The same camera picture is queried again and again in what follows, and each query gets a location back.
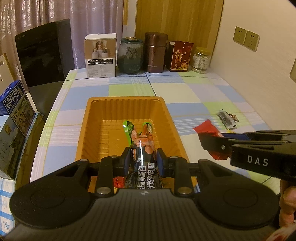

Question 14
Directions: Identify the clear plastic nut jar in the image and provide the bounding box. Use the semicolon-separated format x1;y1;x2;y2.
192;46;211;74

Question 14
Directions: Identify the yellow wooden panel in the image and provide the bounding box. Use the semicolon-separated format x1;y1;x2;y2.
135;0;224;67

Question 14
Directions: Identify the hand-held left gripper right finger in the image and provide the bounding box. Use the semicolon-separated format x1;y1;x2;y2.
157;148;234;198

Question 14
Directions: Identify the red gift box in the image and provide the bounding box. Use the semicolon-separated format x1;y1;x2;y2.
168;41;194;72

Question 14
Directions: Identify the green glass jar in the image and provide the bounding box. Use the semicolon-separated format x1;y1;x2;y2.
117;37;145;75

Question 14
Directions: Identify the person's right forearm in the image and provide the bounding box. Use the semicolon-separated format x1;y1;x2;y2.
265;226;296;241

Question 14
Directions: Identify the brown metal canister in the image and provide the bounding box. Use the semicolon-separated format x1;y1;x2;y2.
144;32;168;74

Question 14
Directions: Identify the white product box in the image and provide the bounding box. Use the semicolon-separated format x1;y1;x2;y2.
84;33;117;78

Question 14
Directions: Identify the blue cartoon print box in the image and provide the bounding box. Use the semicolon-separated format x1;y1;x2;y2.
0;112;44;180

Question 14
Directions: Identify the grey snack packet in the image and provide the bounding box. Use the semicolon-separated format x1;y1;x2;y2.
217;110;238;130

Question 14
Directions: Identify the red candy packet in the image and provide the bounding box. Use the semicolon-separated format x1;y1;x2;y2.
193;119;230;161
113;176;126;189

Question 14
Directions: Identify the person's right hand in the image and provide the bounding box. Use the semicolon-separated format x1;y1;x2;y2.
279;179;296;229

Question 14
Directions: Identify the green sausage packet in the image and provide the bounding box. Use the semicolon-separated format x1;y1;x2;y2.
122;120;167;190

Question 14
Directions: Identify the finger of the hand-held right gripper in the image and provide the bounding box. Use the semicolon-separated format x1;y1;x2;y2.
200;134;296;155
220;130;296;140

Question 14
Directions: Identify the black monitor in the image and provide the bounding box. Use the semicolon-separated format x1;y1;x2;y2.
15;19;72;88

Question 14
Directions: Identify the white carved chair back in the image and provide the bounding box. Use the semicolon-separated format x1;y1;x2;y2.
0;53;20;98

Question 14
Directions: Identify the beige wall socket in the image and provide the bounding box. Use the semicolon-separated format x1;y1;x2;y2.
244;30;260;52
233;26;247;45

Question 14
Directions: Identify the orange plastic tray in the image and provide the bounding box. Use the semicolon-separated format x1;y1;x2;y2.
75;97;199;194

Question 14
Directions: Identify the pale patterned curtain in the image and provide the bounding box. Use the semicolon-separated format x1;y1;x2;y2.
0;0;129;79

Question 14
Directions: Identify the dark side table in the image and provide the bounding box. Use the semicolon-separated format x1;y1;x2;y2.
28;80;67;121

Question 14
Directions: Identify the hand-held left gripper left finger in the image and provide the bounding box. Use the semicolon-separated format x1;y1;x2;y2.
54;147;131;198

